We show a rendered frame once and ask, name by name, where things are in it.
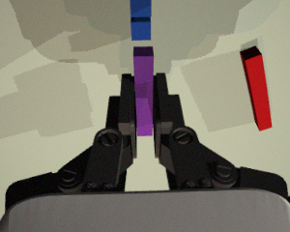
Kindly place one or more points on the red rod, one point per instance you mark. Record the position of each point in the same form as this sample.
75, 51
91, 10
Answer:
257, 87

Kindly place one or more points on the small blue block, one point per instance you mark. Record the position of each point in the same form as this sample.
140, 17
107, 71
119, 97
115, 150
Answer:
140, 28
140, 8

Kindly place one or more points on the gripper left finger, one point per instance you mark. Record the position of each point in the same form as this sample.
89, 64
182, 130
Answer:
101, 167

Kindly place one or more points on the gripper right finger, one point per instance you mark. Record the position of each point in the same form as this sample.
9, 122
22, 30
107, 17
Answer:
195, 165

